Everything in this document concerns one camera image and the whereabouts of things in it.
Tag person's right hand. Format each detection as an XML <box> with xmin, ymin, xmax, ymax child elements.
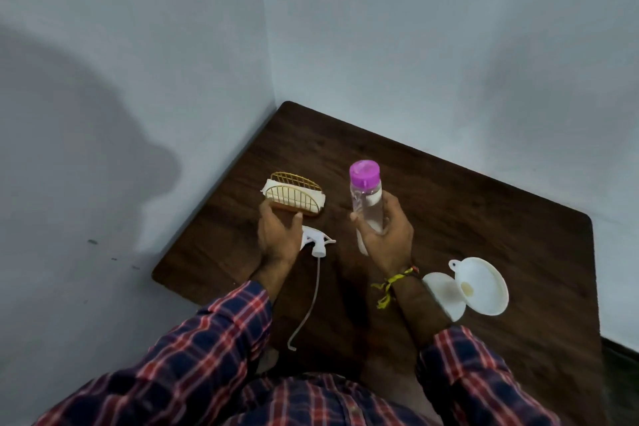
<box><xmin>349</xmin><ymin>190</ymin><xmax>414</xmax><ymax>278</ymax></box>

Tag gold wire napkin holder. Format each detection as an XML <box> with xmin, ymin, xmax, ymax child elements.
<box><xmin>264</xmin><ymin>171</ymin><xmax>323</xmax><ymax>217</ymax></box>

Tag yellow thread wrist band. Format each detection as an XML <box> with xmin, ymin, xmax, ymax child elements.
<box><xmin>370</xmin><ymin>266</ymin><xmax>420</xmax><ymax>311</ymax></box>

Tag clear bottle with pink cap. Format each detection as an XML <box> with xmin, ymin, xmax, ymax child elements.
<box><xmin>349</xmin><ymin>159</ymin><xmax>385</xmax><ymax>257</ymax></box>

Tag white paper napkins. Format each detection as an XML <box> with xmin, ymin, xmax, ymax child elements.
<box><xmin>261</xmin><ymin>178</ymin><xmax>326</xmax><ymax>215</ymax></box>

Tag plaid shirt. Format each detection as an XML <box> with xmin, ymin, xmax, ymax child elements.
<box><xmin>220</xmin><ymin>372</ymin><xmax>440</xmax><ymax>426</ymax></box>

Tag small white funnel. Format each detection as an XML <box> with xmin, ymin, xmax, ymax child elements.
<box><xmin>423</xmin><ymin>272</ymin><xmax>468</xmax><ymax>322</ymax></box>

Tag person's right forearm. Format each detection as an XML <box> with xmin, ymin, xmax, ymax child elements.
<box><xmin>389</xmin><ymin>275</ymin><xmax>562</xmax><ymax>426</ymax></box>

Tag large white funnel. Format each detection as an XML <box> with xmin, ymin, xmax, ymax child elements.
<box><xmin>448</xmin><ymin>257</ymin><xmax>510</xmax><ymax>317</ymax></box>

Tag person's left hand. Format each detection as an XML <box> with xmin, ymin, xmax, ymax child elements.
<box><xmin>258</xmin><ymin>198</ymin><xmax>304</xmax><ymax>270</ymax></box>

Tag person's left forearm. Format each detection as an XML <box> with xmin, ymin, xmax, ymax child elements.
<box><xmin>34</xmin><ymin>261</ymin><xmax>295</xmax><ymax>426</ymax></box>

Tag white spray nozzle with tube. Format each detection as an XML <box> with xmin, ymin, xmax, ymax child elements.
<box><xmin>287</xmin><ymin>225</ymin><xmax>337</xmax><ymax>352</ymax></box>

